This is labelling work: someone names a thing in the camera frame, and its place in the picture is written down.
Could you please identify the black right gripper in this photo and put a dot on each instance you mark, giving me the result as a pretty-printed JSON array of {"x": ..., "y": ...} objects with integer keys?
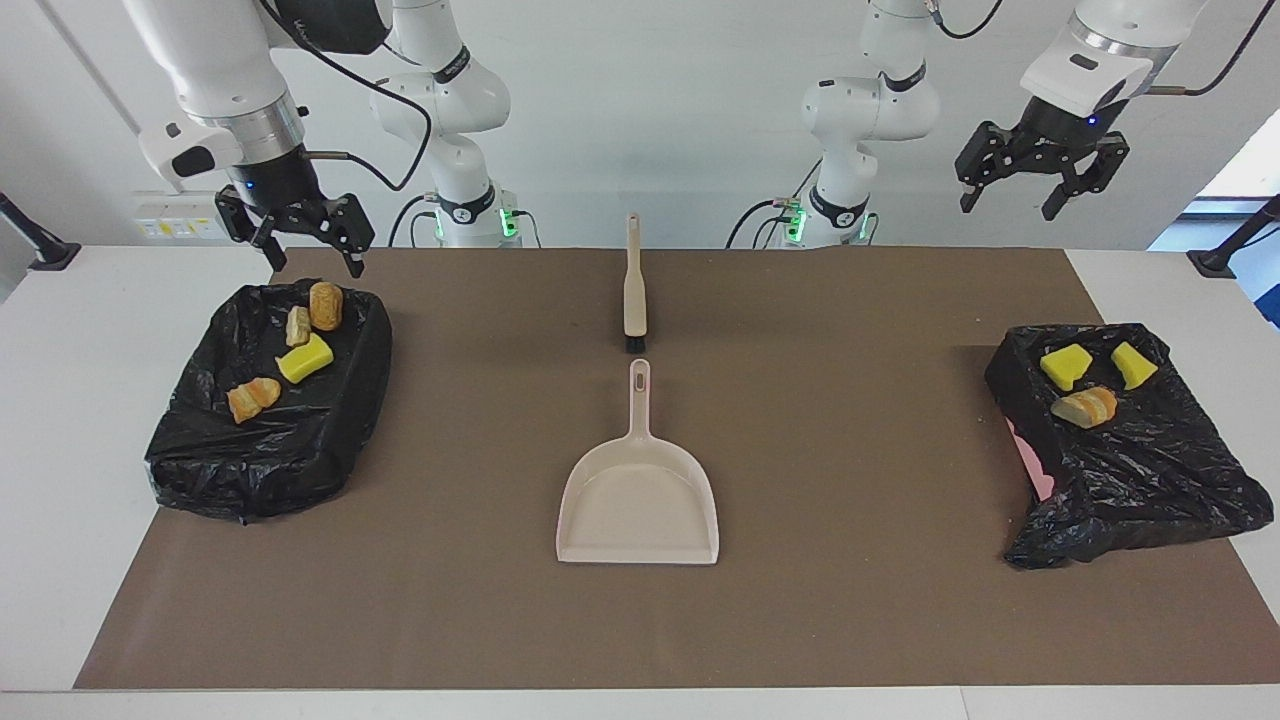
[{"x": 275, "y": 185}]

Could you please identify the pink bin with black bag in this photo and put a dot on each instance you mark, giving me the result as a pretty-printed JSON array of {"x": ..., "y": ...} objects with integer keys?
[{"x": 1140, "y": 470}]

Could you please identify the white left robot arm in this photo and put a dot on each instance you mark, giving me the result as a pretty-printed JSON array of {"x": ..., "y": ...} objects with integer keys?
[{"x": 860, "y": 110}]

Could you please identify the bin fully wrapped black bag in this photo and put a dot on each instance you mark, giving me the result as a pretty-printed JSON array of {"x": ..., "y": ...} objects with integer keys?
[{"x": 300, "y": 450}]

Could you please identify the pale bread chunk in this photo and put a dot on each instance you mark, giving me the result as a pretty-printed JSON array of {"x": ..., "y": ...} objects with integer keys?
[{"x": 1085, "y": 407}]

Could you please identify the beige hand brush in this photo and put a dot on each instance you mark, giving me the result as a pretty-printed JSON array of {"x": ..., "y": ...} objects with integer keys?
[{"x": 634, "y": 300}]

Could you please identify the notched yellow sponge piece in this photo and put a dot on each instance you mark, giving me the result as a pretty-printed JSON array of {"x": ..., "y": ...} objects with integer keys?
[{"x": 305, "y": 358}]

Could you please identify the brown table mat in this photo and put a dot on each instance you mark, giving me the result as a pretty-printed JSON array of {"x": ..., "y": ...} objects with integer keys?
[{"x": 640, "y": 620}]

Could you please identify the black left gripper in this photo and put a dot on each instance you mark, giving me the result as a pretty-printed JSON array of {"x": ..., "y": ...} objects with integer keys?
[{"x": 1060, "y": 125}]

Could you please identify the green and yellow sponge piece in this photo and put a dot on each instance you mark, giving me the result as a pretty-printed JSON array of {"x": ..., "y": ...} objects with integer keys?
[{"x": 1066, "y": 366}]

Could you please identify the brown bread roll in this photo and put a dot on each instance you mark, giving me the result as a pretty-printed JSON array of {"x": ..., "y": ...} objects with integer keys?
[{"x": 325, "y": 305}]

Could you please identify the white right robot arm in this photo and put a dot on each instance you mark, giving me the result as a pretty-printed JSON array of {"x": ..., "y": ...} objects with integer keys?
[{"x": 230, "y": 70}]

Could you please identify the white wall socket strip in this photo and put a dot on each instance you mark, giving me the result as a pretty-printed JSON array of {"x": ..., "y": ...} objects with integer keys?
[{"x": 170, "y": 225}]

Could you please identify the small square yellow sponge piece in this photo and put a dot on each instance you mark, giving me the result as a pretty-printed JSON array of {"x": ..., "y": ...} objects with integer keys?
[{"x": 1133, "y": 366}]

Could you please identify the white wall conduit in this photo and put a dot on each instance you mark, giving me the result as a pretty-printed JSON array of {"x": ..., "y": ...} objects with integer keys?
[{"x": 110, "y": 95}]

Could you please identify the beige plastic dustpan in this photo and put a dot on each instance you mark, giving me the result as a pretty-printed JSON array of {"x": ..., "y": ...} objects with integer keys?
[{"x": 637, "y": 500}]

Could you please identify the toy croissant piece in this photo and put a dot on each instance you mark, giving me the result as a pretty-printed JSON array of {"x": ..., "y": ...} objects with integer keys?
[
  {"x": 254, "y": 398},
  {"x": 298, "y": 326}
]

